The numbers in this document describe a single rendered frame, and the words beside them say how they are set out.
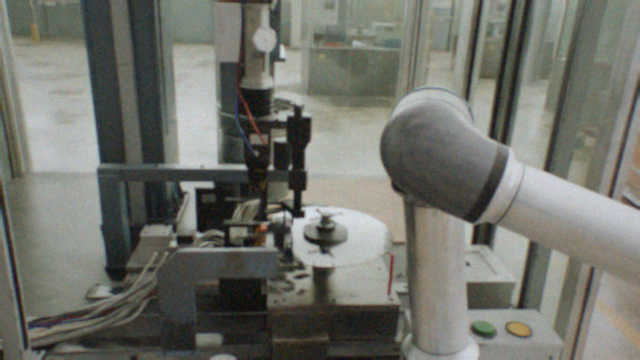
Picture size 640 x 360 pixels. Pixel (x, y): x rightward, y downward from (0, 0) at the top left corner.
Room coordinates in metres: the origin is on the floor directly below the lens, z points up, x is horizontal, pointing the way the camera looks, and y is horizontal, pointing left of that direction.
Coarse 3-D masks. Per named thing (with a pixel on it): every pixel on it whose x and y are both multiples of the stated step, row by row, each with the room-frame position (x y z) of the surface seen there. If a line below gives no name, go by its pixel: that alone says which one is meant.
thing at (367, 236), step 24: (288, 216) 1.26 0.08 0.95; (312, 216) 1.26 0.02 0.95; (336, 216) 1.27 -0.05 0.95; (360, 216) 1.28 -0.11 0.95; (264, 240) 1.11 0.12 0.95; (288, 240) 1.12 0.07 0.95; (360, 240) 1.13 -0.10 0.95; (384, 240) 1.14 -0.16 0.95; (312, 264) 1.01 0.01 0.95; (336, 264) 1.01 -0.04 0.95
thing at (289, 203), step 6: (294, 192) 1.12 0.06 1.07; (300, 192) 1.12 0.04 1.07; (288, 198) 1.19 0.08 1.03; (294, 198) 1.12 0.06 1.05; (300, 198) 1.12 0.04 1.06; (282, 204) 1.17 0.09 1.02; (288, 204) 1.15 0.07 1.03; (294, 204) 1.12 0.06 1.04; (300, 204) 1.12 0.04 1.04; (288, 210) 1.14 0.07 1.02; (294, 210) 1.12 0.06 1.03; (300, 210) 1.12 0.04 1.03; (294, 216) 1.11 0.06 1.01; (300, 216) 1.11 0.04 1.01
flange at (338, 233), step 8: (312, 224) 1.19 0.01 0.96; (320, 224) 1.16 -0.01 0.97; (304, 232) 1.14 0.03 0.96; (312, 232) 1.14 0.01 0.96; (320, 232) 1.14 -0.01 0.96; (328, 232) 1.14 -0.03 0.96; (336, 232) 1.15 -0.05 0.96; (344, 232) 1.15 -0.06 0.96; (312, 240) 1.12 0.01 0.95; (320, 240) 1.11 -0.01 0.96; (328, 240) 1.11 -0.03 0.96; (336, 240) 1.11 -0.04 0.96
